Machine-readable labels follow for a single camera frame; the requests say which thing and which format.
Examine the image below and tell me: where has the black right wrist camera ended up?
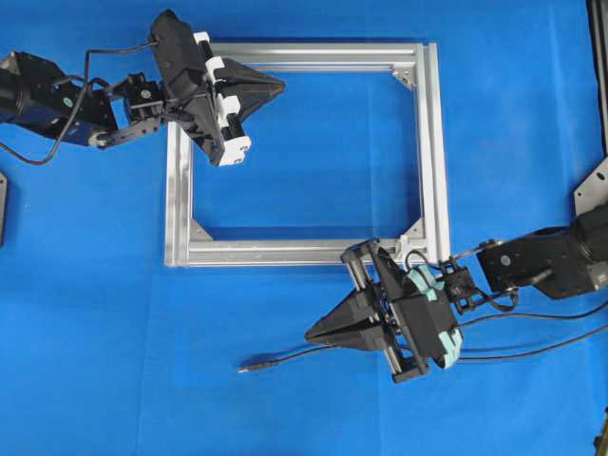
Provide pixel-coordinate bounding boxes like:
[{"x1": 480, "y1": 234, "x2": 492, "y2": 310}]
[{"x1": 391, "y1": 265, "x2": 465, "y2": 370}]

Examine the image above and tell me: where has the black right camera cable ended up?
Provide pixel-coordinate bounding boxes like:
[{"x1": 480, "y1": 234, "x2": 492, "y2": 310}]
[{"x1": 403, "y1": 241, "x2": 522, "y2": 314}]

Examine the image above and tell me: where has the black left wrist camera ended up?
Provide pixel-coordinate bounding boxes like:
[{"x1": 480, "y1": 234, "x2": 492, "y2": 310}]
[{"x1": 149, "y1": 9, "x2": 206, "y2": 103}]

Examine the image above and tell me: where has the silver aluminium extrusion frame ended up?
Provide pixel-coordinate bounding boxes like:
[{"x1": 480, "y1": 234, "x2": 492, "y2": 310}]
[{"x1": 164, "y1": 42, "x2": 451, "y2": 267}]

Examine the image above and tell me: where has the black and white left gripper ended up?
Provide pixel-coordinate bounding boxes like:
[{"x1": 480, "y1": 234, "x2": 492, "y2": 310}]
[{"x1": 167, "y1": 32, "x2": 286, "y2": 166}]

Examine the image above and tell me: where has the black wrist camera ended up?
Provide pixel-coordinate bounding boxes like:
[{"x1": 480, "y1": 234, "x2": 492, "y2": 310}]
[
  {"x1": 391, "y1": 265, "x2": 465, "y2": 370},
  {"x1": 149, "y1": 9, "x2": 206, "y2": 103}
]

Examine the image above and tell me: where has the black mounting plate left edge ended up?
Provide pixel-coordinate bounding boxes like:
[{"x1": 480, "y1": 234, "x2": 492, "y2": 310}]
[{"x1": 0, "y1": 173, "x2": 9, "y2": 246}]

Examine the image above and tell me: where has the black vertical rail right edge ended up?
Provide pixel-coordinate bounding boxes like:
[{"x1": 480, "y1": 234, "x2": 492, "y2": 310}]
[{"x1": 585, "y1": 0, "x2": 607, "y2": 155}]

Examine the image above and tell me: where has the black USB cable wire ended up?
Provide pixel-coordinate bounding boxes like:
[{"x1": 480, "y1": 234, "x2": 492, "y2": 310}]
[{"x1": 237, "y1": 300, "x2": 608, "y2": 373}]

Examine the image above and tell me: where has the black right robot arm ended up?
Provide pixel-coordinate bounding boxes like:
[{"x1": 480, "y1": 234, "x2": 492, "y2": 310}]
[{"x1": 305, "y1": 205, "x2": 607, "y2": 383}]

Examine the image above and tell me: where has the black and teal right gripper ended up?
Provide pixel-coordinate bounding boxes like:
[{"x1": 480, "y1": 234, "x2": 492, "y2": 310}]
[{"x1": 305, "y1": 239, "x2": 464, "y2": 383}]

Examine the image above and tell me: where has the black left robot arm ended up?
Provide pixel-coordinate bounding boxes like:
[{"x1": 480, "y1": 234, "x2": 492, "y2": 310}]
[{"x1": 1, "y1": 35, "x2": 285, "y2": 166}]

